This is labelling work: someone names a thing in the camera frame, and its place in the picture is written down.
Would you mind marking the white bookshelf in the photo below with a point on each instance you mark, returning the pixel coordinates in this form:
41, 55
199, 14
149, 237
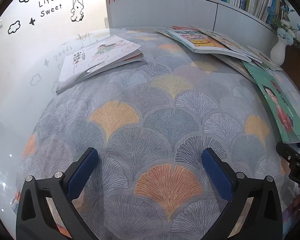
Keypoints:
165, 12

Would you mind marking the bear on swing wall sticker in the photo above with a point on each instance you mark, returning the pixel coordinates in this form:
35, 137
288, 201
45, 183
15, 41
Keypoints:
77, 10

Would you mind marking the white vase with flowers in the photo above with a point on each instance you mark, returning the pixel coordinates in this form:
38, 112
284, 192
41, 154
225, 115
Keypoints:
286, 27

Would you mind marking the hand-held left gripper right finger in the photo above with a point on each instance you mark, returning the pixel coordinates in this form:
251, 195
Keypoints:
218, 173

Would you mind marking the thin red cover book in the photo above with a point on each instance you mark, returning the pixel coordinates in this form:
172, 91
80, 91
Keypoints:
182, 27

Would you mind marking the white picture book with drawings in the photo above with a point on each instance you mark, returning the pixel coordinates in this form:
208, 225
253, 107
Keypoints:
230, 42

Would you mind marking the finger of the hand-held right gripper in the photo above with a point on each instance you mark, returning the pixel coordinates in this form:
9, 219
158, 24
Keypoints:
288, 153

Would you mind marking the thin pale book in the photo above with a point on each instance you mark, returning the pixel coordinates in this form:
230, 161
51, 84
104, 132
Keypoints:
163, 33

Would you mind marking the small white picture book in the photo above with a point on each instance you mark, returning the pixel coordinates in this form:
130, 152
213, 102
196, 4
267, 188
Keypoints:
265, 57

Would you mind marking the green picture book with girl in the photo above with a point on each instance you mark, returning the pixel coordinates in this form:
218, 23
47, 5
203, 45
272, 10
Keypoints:
277, 97

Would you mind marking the black bird wall sticker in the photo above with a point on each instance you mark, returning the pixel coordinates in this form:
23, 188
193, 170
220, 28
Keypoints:
32, 21

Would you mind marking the picture book with yellow bear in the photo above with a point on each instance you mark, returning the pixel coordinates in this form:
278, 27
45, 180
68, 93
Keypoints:
202, 42

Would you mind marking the ginkgo leaf pattern tablecloth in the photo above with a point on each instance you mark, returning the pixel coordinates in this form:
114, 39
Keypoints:
150, 120

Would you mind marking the white picture book with figure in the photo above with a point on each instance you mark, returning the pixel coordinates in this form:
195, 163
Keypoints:
95, 58

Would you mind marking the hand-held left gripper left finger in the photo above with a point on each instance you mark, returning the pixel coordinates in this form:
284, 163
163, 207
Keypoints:
82, 172

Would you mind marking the black lettering wall sticker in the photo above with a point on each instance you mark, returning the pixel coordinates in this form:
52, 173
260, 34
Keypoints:
50, 6

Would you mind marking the grey book under pile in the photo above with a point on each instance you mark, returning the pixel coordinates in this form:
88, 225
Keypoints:
236, 66

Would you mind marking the thin book with pink edge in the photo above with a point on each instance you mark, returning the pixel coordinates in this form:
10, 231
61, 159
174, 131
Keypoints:
135, 58

